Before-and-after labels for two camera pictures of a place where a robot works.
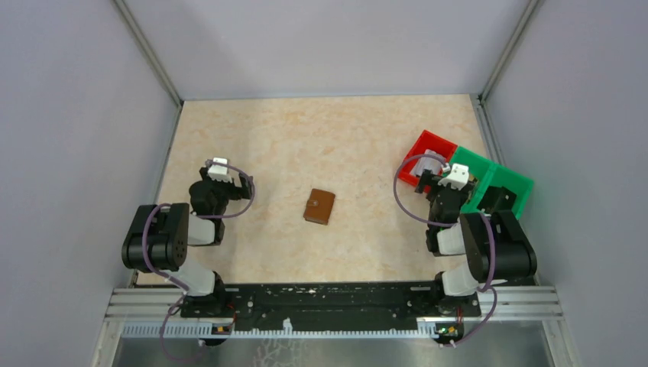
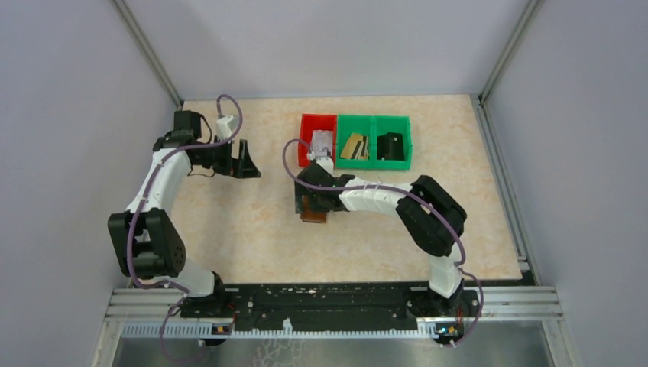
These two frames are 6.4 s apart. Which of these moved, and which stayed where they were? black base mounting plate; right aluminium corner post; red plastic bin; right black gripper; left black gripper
Moved: right black gripper; red plastic bin; left black gripper
Stayed: black base mounting plate; right aluminium corner post
